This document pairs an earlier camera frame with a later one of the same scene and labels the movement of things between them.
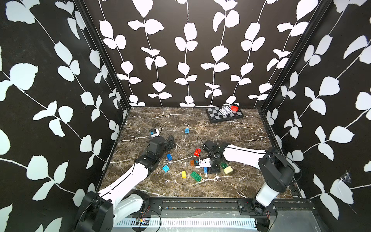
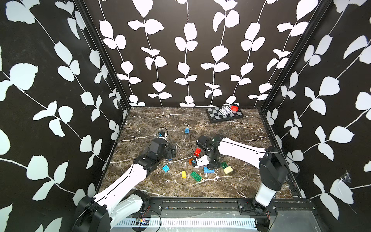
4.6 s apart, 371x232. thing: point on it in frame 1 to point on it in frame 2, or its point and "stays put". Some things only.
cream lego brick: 227,169 stays put
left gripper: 168,147 to 170,151
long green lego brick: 195,176 stays put
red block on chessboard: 234,108 stays put
